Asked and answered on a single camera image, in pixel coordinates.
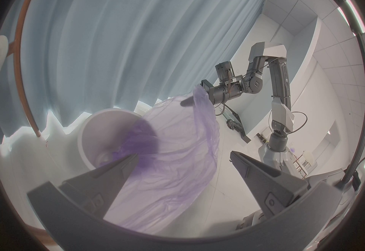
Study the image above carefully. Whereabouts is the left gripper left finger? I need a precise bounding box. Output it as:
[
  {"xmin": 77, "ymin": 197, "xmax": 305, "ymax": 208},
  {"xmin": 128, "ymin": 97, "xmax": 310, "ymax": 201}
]
[{"xmin": 58, "ymin": 152, "xmax": 140, "ymax": 219}]

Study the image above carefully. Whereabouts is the pale blue curtain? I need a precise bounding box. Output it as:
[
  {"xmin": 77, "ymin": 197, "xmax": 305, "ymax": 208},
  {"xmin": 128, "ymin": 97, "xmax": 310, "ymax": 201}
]
[{"xmin": 0, "ymin": 0, "xmax": 274, "ymax": 142}]

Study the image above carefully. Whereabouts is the purple plastic bag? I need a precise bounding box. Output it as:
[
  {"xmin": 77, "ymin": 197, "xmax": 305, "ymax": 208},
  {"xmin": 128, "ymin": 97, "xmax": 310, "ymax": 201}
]
[{"xmin": 103, "ymin": 86, "xmax": 221, "ymax": 235}]

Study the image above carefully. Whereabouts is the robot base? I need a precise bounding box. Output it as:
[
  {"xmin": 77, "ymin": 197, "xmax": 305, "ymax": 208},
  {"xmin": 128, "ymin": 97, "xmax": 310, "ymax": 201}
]
[{"xmin": 236, "ymin": 143, "xmax": 360, "ymax": 251}]

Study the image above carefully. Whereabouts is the white cushioned wooden chair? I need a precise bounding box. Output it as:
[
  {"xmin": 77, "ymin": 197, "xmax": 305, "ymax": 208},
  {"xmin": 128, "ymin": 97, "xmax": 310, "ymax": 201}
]
[{"xmin": 0, "ymin": 0, "xmax": 59, "ymax": 139}]

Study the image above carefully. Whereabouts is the white trash bin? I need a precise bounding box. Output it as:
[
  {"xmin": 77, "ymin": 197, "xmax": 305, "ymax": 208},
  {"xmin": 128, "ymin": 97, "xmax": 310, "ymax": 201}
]
[{"xmin": 78, "ymin": 109, "xmax": 143, "ymax": 171}]

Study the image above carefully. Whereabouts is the crumpled black plastic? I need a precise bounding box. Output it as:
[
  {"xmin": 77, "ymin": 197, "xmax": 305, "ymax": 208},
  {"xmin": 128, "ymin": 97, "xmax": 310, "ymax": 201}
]
[{"xmin": 227, "ymin": 119, "xmax": 243, "ymax": 132}]

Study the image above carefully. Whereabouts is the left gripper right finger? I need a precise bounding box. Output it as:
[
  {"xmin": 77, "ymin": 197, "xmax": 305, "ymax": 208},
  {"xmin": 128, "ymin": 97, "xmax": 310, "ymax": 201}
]
[{"xmin": 230, "ymin": 151, "xmax": 310, "ymax": 218}]

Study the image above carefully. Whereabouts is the black cable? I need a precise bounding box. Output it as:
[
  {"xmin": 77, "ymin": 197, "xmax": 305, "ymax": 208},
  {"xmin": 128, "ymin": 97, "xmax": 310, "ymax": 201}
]
[
  {"xmin": 214, "ymin": 102, "xmax": 239, "ymax": 117},
  {"xmin": 290, "ymin": 111, "xmax": 309, "ymax": 132}
]

